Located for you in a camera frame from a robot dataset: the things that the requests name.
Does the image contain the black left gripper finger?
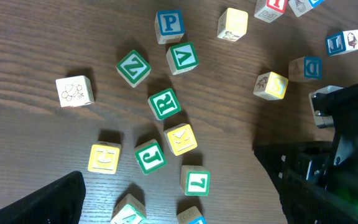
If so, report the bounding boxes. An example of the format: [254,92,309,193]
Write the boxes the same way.
[0,171,86,224]

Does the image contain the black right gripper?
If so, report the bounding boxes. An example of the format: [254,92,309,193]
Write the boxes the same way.
[254,84,358,223]

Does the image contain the yellow G wooden block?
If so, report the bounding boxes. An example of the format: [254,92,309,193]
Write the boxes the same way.
[88,141,121,174]

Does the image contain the green 4 wooden block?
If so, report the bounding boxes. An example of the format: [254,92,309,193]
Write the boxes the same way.
[110,194,147,224]

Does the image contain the green J left wooden block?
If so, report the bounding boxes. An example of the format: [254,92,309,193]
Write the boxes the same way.
[134,139,167,175]

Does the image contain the yellow S wooden block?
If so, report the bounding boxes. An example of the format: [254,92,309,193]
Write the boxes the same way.
[253,72,288,101]

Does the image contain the blue D centre wooden block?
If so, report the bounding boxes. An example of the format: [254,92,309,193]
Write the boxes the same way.
[288,57,323,82]

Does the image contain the blue d wooden block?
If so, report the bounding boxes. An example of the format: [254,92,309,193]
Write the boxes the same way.
[288,0,324,17]
[288,57,323,82]

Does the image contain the blue T wooden block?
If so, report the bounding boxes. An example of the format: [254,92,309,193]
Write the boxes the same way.
[177,206,206,224]

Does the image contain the green L wooden block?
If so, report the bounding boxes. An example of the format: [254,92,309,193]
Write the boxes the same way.
[180,165,211,197]

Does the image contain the yellow K wooden block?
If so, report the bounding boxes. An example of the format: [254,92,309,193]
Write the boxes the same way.
[163,123,198,156]

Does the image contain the plain picture wooden block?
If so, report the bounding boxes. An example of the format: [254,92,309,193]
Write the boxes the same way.
[325,29,358,56]

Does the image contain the green R wooden block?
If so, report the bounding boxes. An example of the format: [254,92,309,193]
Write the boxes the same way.
[148,88,181,120]

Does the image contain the green Z wooden block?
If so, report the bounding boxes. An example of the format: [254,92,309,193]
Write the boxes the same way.
[116,50,151,88]

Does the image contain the blue D far wooden block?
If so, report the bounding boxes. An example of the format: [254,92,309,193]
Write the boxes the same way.
[288,0,324,17]

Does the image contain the red Y wooden block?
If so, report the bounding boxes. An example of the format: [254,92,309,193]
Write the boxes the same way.
[254,0,288,23]

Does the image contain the yellow O wooden block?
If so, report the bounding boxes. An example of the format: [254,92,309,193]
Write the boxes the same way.
[217,7,249,42]

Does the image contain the green V wooden block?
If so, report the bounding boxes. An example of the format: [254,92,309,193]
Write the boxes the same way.
[166,42,199,75]

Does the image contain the blue P left wooden block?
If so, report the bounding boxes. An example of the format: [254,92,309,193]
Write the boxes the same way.
[154,10,185,45]

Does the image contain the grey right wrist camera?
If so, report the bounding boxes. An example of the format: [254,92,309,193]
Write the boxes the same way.
[308,85,342,129]

